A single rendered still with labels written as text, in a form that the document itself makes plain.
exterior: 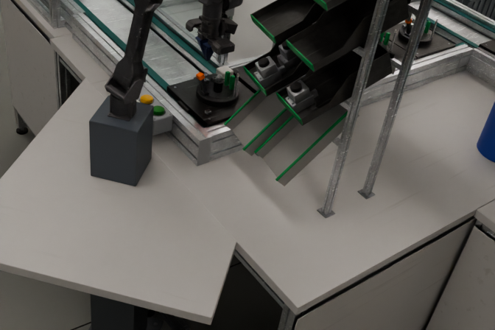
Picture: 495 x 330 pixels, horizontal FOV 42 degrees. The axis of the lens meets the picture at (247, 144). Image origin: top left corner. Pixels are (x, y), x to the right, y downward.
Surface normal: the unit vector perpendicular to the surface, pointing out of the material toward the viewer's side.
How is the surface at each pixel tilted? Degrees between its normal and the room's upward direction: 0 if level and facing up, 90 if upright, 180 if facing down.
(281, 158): 45
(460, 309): 90
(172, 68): 0
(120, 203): 0
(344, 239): 0
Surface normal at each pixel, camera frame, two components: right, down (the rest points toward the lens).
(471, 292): -0.80, 0.28
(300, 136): -0.54, -0.43
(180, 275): 0.12, -0.79
